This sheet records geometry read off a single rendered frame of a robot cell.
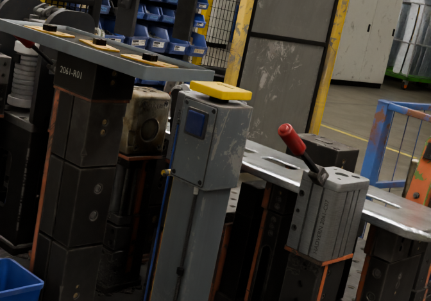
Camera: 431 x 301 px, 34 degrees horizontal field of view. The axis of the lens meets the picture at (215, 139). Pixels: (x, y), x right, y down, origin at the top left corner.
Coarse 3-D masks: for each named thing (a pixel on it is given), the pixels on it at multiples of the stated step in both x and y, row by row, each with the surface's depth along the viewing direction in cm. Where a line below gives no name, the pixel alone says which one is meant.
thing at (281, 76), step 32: (256, 0) 430; (288, 0) 450; (320, 0) 472; (256, 32) 439; (288, 32) 460; (320, 32) 482; (256, 64) 448; (288, 64) 471; (320, 64) 491; (256, 96) 457; (288, 96) 480; (320, 96) 497; (256, 128) 467
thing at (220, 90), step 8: (192, 88) 93; (200, 88) 92; (208, 88) 91; (216, 88) 91; (224, 88) 92; (232, 88) 94; (216, 96) 90; (224, 96) 90; (232, 96) 91; (240, 96) 92; (248, 96) 94
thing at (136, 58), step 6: (144, 54) 103; (150, 54) 103; (138, 60) 102; (144, 60) 102; (150, 60) 102; (156, 60) 103; (156, 66) 100; (162, 66) 100; (168, 66) 101; (174, 66) 102
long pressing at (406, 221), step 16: (256, 144) 141; (256, 160) 127; (288, 160) 132; (272, 176) 119; (288, 176) 120; (368, 192) 121; (384, 192) 123; (368, 208) 110; (384, 208) 112; (400, 208) 114; (416, 208) 116; (384, 224) 105; (400, 224) 104; (416, 224) 107; (416, 240) 103
